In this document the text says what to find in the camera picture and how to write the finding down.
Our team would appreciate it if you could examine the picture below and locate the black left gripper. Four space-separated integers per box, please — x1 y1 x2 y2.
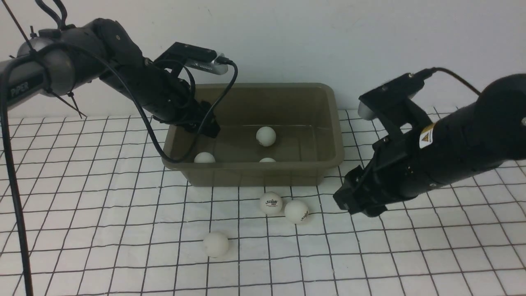
138 62 220 138

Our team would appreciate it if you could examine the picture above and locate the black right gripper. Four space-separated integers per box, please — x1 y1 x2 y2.
333 134 436 217

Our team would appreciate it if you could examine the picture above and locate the white ball black print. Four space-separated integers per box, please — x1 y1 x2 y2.
284 200 309 224

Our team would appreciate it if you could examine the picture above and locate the white ball red logo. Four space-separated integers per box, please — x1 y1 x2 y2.
258 192 284 215

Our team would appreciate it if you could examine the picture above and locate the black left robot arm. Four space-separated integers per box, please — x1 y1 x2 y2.
6 18 228 138

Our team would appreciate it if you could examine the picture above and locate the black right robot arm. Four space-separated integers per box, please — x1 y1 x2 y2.
333 69 526 217

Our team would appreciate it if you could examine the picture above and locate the olive plastic bin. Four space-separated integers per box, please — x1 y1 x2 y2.
163 83 344 187

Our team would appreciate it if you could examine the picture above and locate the white grid tablecloth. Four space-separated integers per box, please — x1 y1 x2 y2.
10 110 526 296

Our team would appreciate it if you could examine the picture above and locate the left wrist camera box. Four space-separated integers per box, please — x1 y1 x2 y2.
154 42 228 75

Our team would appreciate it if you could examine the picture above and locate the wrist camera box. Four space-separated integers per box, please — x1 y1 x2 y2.
154 42 228 75
358 71 431 140

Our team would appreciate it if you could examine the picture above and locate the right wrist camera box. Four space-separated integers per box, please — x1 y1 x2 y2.
358 71 431 140

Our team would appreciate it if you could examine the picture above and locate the black right camera cable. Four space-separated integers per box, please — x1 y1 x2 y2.
419 67 482 97

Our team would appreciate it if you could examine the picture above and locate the black camera cable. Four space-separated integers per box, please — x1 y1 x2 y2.
419 67 482 97
0 41 239 296

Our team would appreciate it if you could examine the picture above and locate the black left camera cable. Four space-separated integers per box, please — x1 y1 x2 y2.
0 41 239 296

